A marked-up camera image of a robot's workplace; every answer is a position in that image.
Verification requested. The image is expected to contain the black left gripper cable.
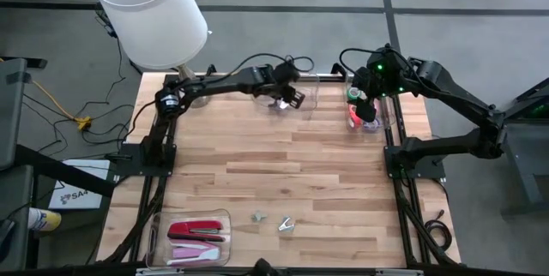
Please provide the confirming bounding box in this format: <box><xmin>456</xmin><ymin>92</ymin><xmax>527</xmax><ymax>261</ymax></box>
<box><xmin>216</xmin><ymin>51</ymin><xmax>316</xmax><ymax>81</ymax></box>

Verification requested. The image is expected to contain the silver table lamp white shade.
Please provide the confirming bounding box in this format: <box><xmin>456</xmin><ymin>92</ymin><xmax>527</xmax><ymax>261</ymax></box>
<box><xmin>92</xmin><ymin>0</ymin><xmax>212</xmax><ymax>109</ymax></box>

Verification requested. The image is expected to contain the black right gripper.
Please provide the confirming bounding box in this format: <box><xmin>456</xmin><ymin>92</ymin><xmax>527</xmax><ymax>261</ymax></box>
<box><xmin>352</xmin><ymin>55</ymin><xmax>408</xmax><ymax>124</ymax></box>

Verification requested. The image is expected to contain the pink stapler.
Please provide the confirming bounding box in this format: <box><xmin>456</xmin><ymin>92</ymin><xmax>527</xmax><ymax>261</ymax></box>
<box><xmin>166</xmin><ymin>239</ymin><xmax>222</xmax><ymax>267</ymax></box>

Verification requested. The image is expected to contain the coiled black cable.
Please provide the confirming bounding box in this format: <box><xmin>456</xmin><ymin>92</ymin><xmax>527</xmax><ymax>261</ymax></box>
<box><xmin>423</xmin><ymin>209</ymin><xmax>454</xmax><ymax>252</ymax></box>

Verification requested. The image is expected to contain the black diagonal beam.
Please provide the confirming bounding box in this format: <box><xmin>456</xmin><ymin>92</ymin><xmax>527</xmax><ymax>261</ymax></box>
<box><xmin>15</xmin><ymin>143</ymin><xmax>117</xmax><ymax>198</ymax></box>

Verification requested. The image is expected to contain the dark grey case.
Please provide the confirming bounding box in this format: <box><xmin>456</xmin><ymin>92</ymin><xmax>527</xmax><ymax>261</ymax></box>
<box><xmin>0</xmin><ymin>57</ymin><xmax>29</xmax><ymax>171</ymax></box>
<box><xmin>0</xmin><ymin>164</ymin><xmax>35</xmax><ymax>273</ymax></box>

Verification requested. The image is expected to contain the clear plastic bin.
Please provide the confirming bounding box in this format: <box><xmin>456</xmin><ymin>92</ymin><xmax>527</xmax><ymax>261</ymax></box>
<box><xmin>250</xmin><ymin>69</ymin><xmax>321</xmax><ymax>121</ymax></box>
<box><xmin>344</xmin><ymin>67</ymin><xmax>398</xmax><ymax>135</ymax></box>
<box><xmin>145</xmin><ymin>208</ymin><xmax>233</xmax><ymax>268</ymax></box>

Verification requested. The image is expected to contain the yellow extension cable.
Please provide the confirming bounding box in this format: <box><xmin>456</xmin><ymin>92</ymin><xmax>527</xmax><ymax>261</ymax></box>
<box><xmin>0</xmin><ymin>56</ymin><xmax>94</xmax><ymax>132</ymax></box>

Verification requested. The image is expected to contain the black aluminium frame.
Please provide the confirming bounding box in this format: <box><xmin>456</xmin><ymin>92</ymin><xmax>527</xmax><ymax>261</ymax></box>
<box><xmin>98</xmin><ymin>73</ymin><xmax>462</xmax><ymax>276</ymax></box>

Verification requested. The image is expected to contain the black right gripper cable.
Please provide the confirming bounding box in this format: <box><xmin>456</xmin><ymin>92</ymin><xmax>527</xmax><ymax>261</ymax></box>
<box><xmin>338</xmin><ymin>44</ymin><xmax>391</xmax><ymax>78</ymax></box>

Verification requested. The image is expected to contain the red stapler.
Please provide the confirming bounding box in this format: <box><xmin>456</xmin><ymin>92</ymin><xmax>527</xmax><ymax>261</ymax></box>
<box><xmin>166</xmin><ymin>219</ymin><xmax>227</xmax><ymax>243</ymax></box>

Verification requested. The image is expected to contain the purple tape roll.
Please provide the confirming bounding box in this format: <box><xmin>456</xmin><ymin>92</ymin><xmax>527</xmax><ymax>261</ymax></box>
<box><xmin>362</xmin><ymin>116</ymin><xmax>383</xmax><ymax>134</ymax></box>

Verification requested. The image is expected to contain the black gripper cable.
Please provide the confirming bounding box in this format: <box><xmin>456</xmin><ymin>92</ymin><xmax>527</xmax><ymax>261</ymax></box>
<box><xmin>338</xmin><ymin>44</ymin><xmax>391</xmax><ymax>78</ymax></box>
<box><xmin>216</xmin><ymin>51</ymin><xmax>316</xmax><ymax>81</ymax></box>

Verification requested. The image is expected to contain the person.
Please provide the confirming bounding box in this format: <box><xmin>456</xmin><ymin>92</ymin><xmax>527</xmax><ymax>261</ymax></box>
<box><xmin>252</xmin><ymin>257</ymin><xmax>280</xmax><ymax>276</ymax></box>

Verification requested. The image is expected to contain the yellow and white can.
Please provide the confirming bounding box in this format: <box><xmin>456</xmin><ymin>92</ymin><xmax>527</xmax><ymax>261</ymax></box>
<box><xmin>27</xmin><ymin>207</ymin><xmax>63</xmax><ymax>232</ymax></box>

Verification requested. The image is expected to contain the dark grey metal cart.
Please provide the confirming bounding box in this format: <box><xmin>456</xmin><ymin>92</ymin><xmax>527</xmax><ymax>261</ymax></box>
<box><xmin>474</xmin><ymin>76</ymin><xmax>549</xmax><ymax>217</ymax></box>

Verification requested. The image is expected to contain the black power adapter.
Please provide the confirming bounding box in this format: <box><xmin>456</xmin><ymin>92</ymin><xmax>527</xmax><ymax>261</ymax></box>
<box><xmin>96</xmin><ymin>9</ymin><xmax>119</xmax><ymax>39</ymax></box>

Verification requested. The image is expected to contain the white printed sign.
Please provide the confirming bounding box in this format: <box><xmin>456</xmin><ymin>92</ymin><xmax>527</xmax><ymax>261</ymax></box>
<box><xmin>47</xmin><ymin>159</ymin><xmax>112</xmax><ymax>211</ymax></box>

